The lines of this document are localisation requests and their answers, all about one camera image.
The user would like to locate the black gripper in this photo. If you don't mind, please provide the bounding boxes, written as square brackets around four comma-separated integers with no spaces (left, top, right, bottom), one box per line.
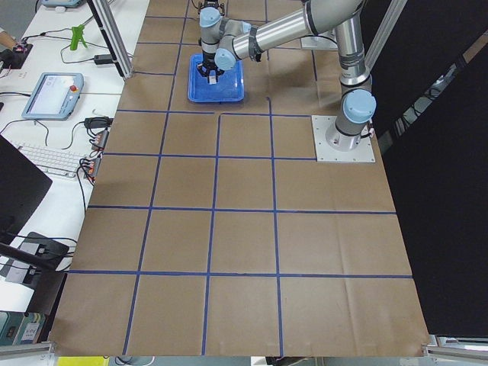
[197,63,223,83]
[198,0,225,9]

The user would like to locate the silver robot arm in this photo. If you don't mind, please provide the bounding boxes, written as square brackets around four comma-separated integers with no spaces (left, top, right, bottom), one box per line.
[197,1,377,152]

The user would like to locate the blue plastic tray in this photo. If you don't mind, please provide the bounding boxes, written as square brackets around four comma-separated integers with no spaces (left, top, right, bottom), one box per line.
[188,53,245,103]

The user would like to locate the black power adapter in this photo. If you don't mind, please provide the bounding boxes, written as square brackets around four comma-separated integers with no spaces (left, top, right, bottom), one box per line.
[93,54,113,65]

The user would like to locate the brown paper table cover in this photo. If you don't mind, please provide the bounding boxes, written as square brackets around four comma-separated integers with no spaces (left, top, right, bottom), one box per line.
[50,1,428,357]

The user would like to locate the teach pendant tablet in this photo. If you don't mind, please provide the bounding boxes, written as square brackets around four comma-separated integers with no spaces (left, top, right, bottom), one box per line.
[21,72,85,120]

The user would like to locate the white keyboard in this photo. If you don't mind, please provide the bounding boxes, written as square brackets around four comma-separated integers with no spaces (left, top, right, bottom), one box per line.
[9,140,88,178]

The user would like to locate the black monitor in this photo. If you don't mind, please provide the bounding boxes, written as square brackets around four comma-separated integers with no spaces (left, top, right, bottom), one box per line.
[0,137,52,244]

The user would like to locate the aluminium frame post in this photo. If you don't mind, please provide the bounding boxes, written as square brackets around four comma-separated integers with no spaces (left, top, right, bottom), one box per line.
[87,0,133,80]

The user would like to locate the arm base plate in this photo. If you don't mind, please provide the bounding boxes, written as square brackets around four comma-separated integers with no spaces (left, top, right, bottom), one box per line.
[311,115,376,163]
[300,35,338,51]

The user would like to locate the green handled reacher grabber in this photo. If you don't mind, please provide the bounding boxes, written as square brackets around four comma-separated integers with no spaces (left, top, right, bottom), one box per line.
[69,24,88,51]

